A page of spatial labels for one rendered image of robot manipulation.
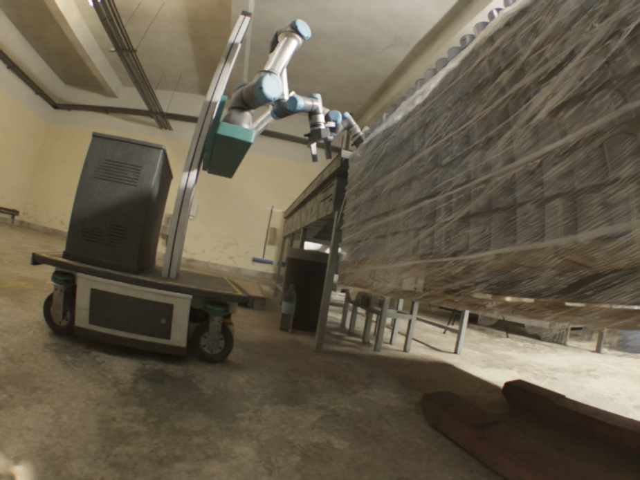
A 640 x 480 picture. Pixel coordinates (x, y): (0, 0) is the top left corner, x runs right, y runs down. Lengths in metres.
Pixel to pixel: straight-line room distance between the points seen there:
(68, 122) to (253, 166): 6.44
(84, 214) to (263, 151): 7.33
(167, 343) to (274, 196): 7.06
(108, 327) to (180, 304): 0.31
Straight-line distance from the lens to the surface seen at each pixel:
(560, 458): 0.85
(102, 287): 1.17
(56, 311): 1.35
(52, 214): 9.95
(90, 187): 1.28
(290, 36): 1.46
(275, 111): 1.47
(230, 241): 7.80
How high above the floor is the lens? 0.47
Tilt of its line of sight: 6 degrees up
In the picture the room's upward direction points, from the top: 9 degrees clockwise
